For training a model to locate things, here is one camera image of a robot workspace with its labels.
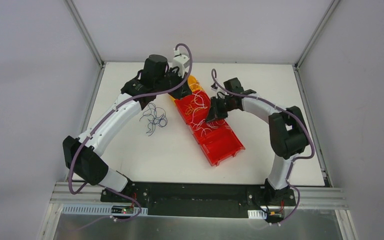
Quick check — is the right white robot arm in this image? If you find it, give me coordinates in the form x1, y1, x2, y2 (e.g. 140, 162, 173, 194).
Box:
205, 77, 315, 205

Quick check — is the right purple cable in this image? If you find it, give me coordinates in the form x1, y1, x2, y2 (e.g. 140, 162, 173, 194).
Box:
211, 68, 316, 227

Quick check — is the yellow wire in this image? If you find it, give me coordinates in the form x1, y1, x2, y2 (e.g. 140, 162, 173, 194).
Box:
183, 97, 209, 117

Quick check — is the red bin near yellow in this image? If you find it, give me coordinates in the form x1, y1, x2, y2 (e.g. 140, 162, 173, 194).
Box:
174, 91, 211, 117

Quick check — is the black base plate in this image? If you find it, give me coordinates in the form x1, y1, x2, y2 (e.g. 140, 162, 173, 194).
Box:
100, 182, 296, 218

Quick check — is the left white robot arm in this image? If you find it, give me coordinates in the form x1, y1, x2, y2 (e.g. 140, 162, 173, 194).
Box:
62, 50, 192, 203

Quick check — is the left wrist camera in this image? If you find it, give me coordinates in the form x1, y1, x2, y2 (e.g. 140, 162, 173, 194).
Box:
171, 49, 191, 75

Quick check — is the red front bin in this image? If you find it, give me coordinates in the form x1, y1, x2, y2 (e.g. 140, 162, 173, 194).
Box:
198, 128, 246, 167

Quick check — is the red middle bin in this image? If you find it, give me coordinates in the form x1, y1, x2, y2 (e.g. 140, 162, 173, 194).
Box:
181, 111, 231, 142

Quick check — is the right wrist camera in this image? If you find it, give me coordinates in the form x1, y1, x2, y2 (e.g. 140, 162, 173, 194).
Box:
210, 82, 219, 92

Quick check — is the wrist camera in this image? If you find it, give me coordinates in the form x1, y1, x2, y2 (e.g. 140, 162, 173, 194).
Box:
171, 49, 191, 75
210, 82, 219, 92

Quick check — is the yellow plastic bin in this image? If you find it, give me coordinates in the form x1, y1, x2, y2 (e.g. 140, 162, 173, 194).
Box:
169, 75, 204, 101

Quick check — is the white wire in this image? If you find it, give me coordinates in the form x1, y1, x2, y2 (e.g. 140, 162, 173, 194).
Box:
187, 86, 229, 137

